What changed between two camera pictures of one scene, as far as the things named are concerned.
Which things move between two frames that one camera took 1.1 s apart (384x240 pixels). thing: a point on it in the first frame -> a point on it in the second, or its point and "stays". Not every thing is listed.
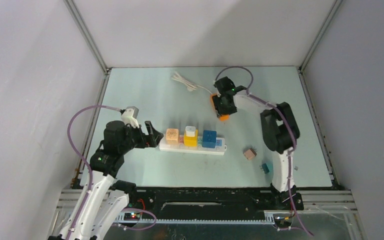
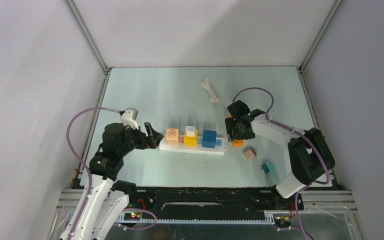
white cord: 190,86 -> 214,97
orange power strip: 224,117 -> 236,143
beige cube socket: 172,136 stays
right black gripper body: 221,106 -> 232,126
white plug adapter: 190,131 stays
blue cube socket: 209,139 stays
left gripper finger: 156,136 stays
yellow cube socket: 190,137 stays
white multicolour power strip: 178,146 stays
